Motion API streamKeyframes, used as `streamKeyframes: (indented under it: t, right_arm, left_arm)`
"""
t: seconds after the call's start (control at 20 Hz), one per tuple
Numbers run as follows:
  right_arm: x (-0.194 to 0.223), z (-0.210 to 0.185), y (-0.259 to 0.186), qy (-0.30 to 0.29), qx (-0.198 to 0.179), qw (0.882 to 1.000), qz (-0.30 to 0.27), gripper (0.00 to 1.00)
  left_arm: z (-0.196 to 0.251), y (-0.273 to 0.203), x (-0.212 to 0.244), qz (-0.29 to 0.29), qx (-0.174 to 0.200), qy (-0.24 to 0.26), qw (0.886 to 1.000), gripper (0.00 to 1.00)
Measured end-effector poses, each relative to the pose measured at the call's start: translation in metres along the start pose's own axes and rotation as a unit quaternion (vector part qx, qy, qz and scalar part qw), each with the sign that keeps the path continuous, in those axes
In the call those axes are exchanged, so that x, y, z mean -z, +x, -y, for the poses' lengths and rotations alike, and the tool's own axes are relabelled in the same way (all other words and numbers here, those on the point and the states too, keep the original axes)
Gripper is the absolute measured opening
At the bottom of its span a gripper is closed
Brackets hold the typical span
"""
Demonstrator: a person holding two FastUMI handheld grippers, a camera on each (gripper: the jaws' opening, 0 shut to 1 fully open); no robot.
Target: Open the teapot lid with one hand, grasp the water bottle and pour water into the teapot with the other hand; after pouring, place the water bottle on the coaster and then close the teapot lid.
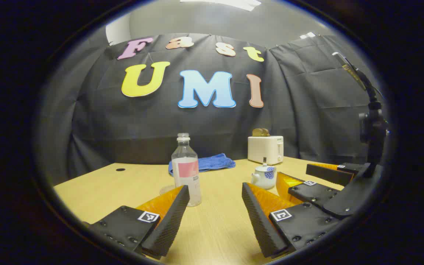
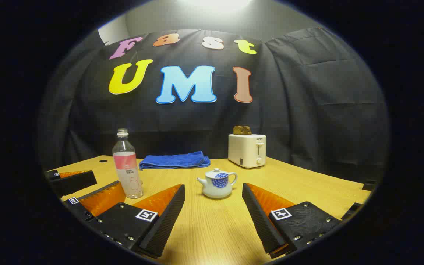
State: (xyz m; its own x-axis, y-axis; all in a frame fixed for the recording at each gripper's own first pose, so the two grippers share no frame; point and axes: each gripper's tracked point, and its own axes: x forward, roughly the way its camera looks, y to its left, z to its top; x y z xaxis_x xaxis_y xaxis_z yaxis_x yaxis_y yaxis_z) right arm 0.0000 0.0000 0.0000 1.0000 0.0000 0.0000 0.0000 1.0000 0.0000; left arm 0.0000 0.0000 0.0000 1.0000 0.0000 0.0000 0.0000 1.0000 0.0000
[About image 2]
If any white blue-flowered teacup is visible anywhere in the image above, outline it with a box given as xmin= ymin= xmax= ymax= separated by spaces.
xmin=197 ymin=173 xmax=238 ymax=199

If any blue folded towel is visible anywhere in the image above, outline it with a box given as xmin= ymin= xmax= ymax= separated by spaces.
xmin=139 ymin=151 xmax=211 ymax=170

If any clear plastic water bottle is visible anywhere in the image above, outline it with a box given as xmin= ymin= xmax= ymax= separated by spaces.
xmin=112 ymin=128 xmax=145 ymax=199

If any white teacup lid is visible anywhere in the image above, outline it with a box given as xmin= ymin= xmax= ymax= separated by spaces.
xmin=205 ymin=168 xmax=230 ymax=178

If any ceiling light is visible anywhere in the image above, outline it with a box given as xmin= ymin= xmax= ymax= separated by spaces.
xmin=175 ymin=0 xmax=253 ymax=11

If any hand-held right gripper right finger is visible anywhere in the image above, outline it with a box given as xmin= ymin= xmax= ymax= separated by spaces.
xmin=241 ymin=182 xmax=342 ymax=259

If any white toaster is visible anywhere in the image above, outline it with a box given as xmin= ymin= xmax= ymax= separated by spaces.
xmin=228 ymin=134 xmax=267 ymax=169

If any black backdrop cloth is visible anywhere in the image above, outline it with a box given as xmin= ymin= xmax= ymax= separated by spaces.
xmin=39 ymin=26 xmax=390 ymax=184

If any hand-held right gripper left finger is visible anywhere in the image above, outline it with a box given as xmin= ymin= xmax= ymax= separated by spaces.
xmin=85 ymin=183 xmax=186 ymax=259

